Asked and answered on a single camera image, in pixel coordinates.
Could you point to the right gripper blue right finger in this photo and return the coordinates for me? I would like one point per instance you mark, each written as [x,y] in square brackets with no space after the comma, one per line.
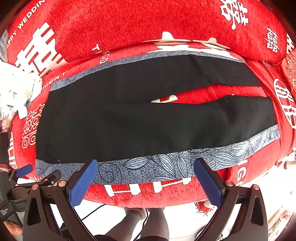
[211,182]

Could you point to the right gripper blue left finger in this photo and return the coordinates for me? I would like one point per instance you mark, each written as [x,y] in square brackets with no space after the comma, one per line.
[80,181]

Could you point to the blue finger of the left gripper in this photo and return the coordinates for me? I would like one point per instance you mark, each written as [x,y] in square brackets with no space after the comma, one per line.
[23,170]

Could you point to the black pants with blue trim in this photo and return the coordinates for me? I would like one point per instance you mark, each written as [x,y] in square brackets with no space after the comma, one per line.
[149,118]

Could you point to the person's left hand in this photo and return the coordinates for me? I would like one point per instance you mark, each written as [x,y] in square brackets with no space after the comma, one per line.
[13,228]

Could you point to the red wedding bed blanket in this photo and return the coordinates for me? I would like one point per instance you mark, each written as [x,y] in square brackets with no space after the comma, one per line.
[256,157]

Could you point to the person's legs in grey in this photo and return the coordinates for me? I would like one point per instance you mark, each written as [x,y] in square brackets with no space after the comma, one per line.
[155,226]

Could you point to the white floral cloth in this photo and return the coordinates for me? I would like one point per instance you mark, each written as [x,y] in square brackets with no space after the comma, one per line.
[17,90]

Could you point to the red wedding pillow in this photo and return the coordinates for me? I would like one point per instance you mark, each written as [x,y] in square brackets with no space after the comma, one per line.
[82,28]

